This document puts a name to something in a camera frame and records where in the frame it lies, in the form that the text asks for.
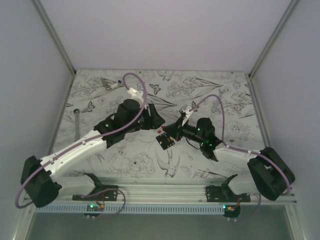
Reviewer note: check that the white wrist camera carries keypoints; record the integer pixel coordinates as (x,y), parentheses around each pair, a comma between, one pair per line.
(186,113)
(136,95)

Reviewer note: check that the left controller board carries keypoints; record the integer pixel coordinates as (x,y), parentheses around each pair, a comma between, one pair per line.
(93,210)

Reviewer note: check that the silver ratchet wrench left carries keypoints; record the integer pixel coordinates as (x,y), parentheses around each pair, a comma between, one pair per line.
(77,123)

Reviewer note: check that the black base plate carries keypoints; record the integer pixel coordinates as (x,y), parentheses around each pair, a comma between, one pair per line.
(102,193)
(219,194)

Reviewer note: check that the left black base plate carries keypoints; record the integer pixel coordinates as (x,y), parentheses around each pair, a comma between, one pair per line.
(102,193)

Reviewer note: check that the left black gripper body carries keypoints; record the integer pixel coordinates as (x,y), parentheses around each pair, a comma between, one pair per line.
(145,122)

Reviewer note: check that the right controller board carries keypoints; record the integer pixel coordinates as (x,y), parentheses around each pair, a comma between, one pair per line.
(231,212)

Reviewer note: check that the controller board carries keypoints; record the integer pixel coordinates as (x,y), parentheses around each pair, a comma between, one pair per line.
(231,212)
(93,210)

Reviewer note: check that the silver open-end wrench right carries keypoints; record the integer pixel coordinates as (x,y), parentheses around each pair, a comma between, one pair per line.
(222,91)

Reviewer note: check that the white slotted cable duct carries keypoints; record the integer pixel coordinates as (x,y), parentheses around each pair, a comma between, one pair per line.
(129,208)

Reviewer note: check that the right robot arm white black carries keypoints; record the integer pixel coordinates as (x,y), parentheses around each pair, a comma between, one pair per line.
(268,174)

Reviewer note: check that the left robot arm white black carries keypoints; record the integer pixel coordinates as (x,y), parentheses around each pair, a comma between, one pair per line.
(42,178)

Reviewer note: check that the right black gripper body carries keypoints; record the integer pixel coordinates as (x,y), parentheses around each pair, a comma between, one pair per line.
(181,131)

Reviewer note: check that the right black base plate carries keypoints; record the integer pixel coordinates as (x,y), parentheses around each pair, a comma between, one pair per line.
(219,194)

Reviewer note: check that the black fuse box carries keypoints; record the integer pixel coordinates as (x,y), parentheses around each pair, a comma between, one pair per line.
(165,142)

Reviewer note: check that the aluminium rail frame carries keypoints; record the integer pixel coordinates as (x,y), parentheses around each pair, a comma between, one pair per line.
(182,52)

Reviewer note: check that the metal bracket tool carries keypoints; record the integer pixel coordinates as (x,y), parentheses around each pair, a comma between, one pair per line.
(105,84)

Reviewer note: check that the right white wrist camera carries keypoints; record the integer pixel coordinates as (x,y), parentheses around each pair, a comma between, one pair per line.
(186,113)

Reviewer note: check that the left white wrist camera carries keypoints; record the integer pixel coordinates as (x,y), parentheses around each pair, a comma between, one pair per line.
(136,95)

